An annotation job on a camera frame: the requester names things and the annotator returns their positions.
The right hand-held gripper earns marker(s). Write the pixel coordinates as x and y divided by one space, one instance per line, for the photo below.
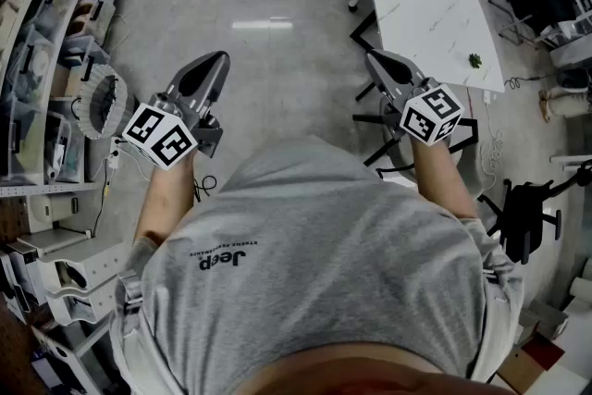
432 113

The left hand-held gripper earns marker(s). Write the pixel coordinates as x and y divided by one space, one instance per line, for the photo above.
157 136

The person's left forearm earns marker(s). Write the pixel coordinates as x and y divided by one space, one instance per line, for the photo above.
162 199

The person's right forearm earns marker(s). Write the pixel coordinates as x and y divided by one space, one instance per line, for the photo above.
441 180

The white marble table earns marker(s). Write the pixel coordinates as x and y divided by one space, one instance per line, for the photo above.
425 4

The small green plant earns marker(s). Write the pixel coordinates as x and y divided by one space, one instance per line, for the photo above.
475 59

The white pleated bin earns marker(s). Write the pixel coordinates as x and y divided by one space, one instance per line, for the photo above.
104 106

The row of clear storage bins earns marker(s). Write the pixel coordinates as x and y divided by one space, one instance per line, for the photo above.
41 60

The grey printed t-shirt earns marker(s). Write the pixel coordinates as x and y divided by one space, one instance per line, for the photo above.
300 245

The white shelving unit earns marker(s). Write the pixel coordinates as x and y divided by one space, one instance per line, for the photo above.
25 4

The black office chair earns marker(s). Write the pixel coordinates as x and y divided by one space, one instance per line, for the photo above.
527 222

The person's face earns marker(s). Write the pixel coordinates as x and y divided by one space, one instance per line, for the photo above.
361 377

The brown cardboard box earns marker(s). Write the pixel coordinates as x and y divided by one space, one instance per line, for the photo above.
532 356

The black metal-frame chair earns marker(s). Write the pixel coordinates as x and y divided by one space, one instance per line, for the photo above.
541 2

